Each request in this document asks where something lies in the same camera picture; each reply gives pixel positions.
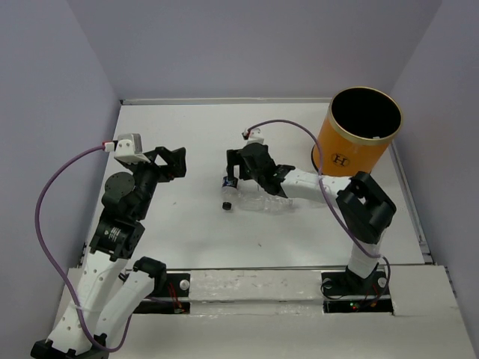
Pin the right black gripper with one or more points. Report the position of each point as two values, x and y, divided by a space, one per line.
234 158

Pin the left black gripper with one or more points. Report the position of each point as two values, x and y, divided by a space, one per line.
177 166

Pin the blue label black cap bottle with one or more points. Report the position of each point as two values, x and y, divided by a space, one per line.
229 192

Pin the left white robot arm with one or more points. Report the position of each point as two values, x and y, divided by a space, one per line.
105 298

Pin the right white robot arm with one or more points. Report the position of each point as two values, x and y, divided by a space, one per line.
363 209

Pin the orange cylindrical bin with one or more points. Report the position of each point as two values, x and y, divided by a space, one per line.
359 125

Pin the clear bottle lying centre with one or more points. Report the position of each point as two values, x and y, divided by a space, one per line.
258 202

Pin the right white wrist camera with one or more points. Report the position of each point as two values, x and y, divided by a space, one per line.
252 136

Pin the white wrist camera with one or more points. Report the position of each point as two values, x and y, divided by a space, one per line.
129 149
252 136

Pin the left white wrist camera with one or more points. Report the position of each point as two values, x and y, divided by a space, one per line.
129 149

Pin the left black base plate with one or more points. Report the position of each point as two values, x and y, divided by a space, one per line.
171 299

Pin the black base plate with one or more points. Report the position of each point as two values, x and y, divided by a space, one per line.
341 297
171 299

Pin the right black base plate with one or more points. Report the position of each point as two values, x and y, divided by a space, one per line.
341 297

